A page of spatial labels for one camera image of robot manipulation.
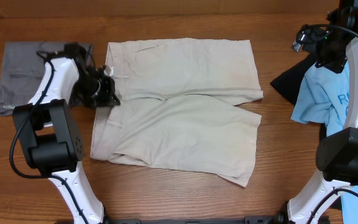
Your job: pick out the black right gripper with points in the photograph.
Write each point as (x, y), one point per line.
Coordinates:
(335, 63)

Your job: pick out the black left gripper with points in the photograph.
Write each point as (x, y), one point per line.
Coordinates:
(108, 97)

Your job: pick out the beige khaki shorts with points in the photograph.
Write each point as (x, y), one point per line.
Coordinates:
(181, 107)

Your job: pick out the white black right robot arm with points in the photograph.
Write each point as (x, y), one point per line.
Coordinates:
(337, 154)

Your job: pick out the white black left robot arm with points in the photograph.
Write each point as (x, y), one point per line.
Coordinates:
(47, 143)

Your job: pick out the light blue printed t-shirt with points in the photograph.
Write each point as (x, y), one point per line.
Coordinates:
(324, 98)

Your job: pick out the black garment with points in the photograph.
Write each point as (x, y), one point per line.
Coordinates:
(289, 84)

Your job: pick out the folded grey cloth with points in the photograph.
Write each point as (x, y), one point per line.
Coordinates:
(22, 72)

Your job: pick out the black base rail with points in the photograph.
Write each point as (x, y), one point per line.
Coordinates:
(246, 220)

